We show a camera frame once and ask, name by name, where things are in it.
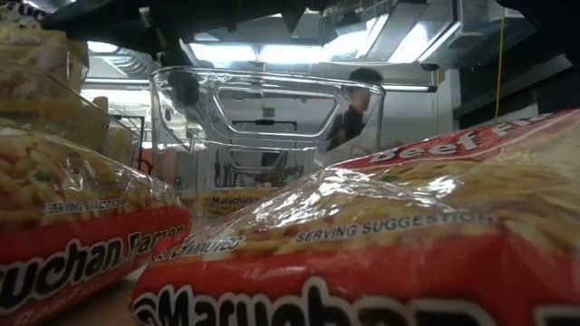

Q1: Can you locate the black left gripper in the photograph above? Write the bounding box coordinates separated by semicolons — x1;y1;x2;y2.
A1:
159;44;201;108

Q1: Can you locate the red Maruchan noodle packet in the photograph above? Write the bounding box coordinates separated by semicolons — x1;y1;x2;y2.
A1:
0;124;194;326
130;108;580;326

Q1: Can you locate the bright ceiling light panel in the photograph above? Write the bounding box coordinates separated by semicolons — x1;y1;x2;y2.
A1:
189;43;327;64

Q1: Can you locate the clear plastic bin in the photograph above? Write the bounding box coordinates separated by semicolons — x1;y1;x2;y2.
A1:
0;53;144;182
148;65;387;230

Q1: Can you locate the person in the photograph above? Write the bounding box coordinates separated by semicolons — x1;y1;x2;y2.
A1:
324;67;385;153

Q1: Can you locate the spiral metal ventilation duct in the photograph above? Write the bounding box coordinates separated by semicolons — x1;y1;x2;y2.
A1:
88;43;155;78

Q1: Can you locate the rectangular metal air duct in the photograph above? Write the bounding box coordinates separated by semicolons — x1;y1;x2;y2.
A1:
325;0;540;69

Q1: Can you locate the yellow power cable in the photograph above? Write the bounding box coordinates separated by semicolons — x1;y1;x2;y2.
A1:
492;11;507;123

